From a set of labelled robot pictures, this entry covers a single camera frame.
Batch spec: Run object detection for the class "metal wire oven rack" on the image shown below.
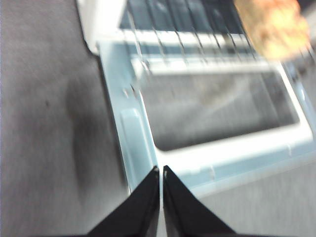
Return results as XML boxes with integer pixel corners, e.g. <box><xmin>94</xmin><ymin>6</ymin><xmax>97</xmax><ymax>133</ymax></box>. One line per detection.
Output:
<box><xmin>120</xmin><ymin>0</ymin><xmax>275</xmax><ymax>75</ymax></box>

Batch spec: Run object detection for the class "glass oven door with handle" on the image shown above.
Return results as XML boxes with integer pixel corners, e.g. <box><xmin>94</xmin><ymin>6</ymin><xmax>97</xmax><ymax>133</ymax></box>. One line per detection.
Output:
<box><xmin>96</xmin><ymin>40</ymin><xmax>316</xmax><ymax>198</ymax></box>

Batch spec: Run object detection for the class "cream Toshiba toaster oven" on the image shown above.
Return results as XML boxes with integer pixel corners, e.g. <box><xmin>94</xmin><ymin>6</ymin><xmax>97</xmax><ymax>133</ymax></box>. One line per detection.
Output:
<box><xmin>76</xmin><ymin>0</ymin><xmax>316</xmax><ymax>75</ymax></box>

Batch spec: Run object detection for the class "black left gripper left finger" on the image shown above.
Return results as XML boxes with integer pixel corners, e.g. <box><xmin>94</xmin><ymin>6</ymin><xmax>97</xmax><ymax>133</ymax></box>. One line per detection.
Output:
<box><xmin>87</xmin><ymin>166</ymin><xmax>160</xmax><ymax>237</ymax></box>

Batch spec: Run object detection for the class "golden bread loaf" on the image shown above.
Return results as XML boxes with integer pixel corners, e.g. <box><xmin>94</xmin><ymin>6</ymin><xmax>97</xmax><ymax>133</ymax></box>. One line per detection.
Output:
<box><xmin>233</xmin><ymin>0</ymin><xmax>311</xmax><ymax>60</ymax></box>

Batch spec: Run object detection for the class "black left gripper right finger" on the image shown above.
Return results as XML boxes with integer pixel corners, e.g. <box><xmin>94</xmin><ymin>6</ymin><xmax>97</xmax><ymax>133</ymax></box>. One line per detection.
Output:
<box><xmin>162</xmin><ymin>164</ymin><xmax>236</xmax><ymax>237</ymax></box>

